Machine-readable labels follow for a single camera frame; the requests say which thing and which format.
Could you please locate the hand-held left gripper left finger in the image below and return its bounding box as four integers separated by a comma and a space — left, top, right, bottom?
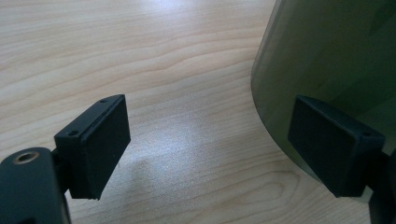
53, 93, 132, 201

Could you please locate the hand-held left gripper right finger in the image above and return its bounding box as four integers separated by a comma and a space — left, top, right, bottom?
287, 94, 388, 199

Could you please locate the olive green trash bin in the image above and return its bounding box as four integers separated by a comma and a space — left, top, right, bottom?
250, 0, 396, 203

